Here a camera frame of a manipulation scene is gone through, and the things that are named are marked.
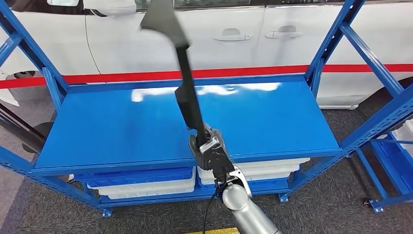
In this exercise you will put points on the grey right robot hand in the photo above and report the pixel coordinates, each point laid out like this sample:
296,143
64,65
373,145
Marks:
213,133

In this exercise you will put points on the white car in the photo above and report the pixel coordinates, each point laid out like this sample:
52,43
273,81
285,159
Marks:
129,38

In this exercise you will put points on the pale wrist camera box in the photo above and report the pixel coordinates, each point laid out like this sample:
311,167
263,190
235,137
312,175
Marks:
209,147

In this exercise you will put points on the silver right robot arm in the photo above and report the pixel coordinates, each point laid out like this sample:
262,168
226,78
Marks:
245,213

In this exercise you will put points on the blue metal shelf rack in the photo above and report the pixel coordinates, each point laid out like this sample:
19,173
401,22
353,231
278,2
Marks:
129,129
371,172

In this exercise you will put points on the yellow floor tape square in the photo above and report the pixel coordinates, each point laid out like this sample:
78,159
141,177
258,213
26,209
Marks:
219,231

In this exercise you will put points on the black plastic bracket part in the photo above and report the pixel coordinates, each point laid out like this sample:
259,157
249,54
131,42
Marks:
190,103

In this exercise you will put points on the red barrier belt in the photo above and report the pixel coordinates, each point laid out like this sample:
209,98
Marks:
96,77

